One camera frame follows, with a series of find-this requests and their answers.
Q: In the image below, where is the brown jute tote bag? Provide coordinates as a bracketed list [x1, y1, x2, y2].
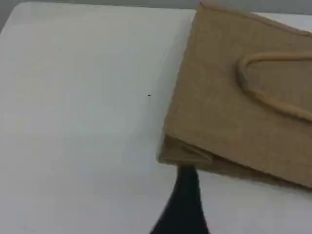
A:
[156, 0, 312, 190]

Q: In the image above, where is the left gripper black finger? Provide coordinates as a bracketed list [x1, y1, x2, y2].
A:
[148, 165, 209, 234]

